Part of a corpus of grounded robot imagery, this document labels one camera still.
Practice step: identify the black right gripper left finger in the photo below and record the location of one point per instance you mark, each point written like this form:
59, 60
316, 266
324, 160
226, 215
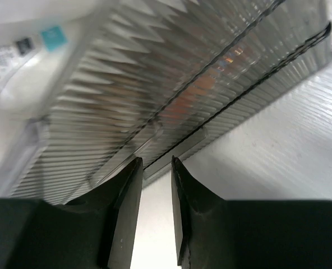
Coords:
95, 230

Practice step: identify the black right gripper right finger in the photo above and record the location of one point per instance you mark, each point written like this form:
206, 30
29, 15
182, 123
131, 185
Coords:
211, 232

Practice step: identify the smoked acrylic drawer organizer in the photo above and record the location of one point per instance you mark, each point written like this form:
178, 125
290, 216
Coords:
132, 63

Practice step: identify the white cotton pad pack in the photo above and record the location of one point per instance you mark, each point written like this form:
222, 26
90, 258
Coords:
28, 68

